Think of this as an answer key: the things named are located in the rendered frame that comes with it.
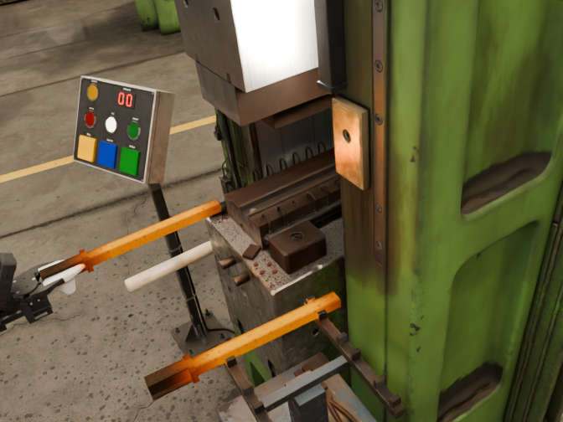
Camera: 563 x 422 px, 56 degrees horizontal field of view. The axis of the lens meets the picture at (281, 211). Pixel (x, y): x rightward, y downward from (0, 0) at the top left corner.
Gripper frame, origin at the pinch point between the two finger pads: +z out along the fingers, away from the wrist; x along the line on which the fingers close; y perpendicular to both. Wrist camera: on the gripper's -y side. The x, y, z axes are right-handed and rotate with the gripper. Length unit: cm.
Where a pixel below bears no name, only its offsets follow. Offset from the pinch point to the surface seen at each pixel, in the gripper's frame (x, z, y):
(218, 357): 35.3, 16.0, 8.8
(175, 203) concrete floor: -159, 61, 110
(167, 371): 33.0, 6.4, 7.5
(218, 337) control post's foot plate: -50, 37, 106
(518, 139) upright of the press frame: 42, 88, -13
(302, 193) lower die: 3, 57, 8
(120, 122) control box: -52, 28, -3
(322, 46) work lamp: 25, 53, -40
